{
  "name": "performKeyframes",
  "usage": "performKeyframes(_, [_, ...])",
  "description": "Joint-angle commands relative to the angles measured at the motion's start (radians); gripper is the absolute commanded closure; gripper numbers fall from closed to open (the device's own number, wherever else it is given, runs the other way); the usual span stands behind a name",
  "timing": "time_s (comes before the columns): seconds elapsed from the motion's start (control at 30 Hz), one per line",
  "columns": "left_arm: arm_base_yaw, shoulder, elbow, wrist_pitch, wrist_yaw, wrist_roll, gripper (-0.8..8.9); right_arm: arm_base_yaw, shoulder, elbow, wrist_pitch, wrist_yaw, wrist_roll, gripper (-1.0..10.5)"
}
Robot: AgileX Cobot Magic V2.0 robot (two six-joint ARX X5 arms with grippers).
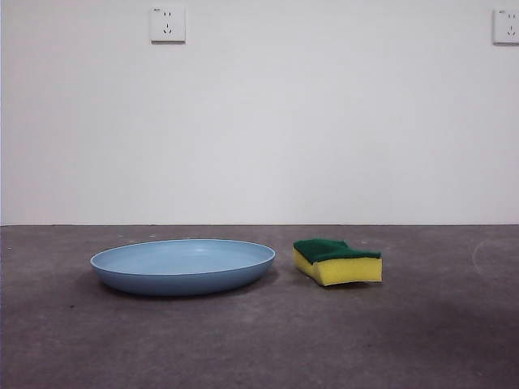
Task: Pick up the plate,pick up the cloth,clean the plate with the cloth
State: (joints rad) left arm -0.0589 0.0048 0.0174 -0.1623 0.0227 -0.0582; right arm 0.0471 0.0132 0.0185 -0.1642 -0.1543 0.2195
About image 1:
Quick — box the yellow sponge with green pad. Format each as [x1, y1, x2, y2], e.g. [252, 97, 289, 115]
[292, 238, 384, 288]

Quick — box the blue round plate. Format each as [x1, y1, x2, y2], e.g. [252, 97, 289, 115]
[89, 237, 277, 297]

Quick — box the white wall socket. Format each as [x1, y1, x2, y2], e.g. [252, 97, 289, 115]
[492, 8, 519, 46]
[150, 6, 187, 45]

